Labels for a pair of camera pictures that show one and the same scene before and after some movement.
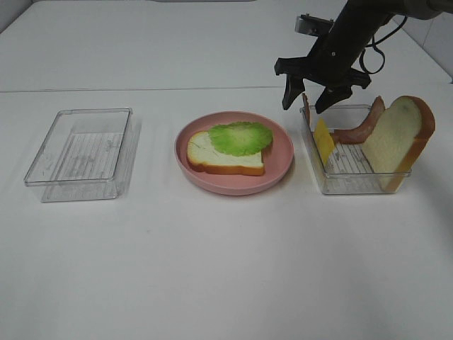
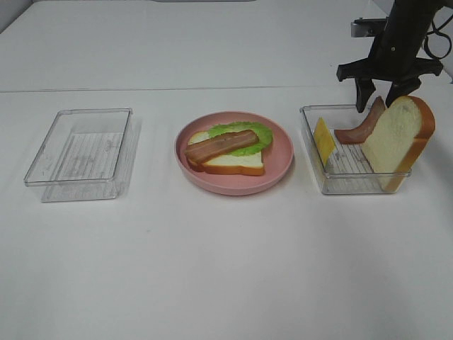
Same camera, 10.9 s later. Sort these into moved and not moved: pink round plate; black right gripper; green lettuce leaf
Moved: black right gripper
Not moved: pink round plate; green lettuce leaf
